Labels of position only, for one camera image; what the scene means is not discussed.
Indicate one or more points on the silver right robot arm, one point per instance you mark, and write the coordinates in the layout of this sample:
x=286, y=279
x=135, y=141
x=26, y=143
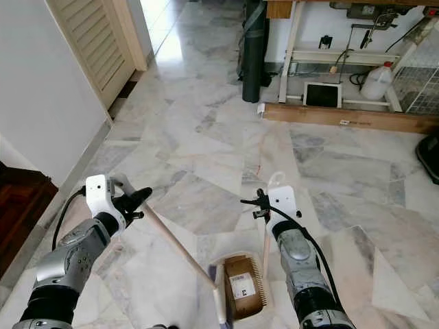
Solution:
x=298, y=257

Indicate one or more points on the white-framed wooden work table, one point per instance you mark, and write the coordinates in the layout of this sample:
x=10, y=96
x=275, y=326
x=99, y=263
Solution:
x=305, y=56

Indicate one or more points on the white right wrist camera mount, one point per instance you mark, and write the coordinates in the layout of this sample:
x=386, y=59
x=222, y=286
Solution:
x=282, y=202

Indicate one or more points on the black rounded appliance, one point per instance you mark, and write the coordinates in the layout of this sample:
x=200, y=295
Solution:
x=429, y=157

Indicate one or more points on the brown cardboard box white label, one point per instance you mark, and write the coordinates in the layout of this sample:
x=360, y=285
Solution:
x=243, y=288

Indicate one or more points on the black screen white frame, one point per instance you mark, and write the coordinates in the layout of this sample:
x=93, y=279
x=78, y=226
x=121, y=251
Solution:
x=322, y=95

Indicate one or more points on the white plastic jug red cap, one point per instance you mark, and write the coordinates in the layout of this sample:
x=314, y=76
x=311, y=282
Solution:
x=377, y=83

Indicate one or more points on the beige louvred wooden door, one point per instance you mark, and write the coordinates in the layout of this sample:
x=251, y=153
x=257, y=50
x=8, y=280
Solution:
x=92, y=41

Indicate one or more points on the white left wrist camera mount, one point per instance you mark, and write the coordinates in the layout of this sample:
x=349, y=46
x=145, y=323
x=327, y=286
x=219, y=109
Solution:
x=101, y=193

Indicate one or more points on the long brown wooden plank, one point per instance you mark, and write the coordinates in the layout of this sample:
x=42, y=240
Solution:
x=322, y=115

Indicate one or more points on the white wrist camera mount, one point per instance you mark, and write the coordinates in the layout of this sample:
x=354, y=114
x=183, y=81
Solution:
x=282, y=202
x=101, y=193

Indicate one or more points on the black rolled mat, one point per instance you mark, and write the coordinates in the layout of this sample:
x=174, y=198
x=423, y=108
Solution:
x=254, y=55

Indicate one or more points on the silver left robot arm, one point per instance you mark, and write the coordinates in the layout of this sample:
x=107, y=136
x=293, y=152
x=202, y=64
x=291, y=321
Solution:
x=72, y=257

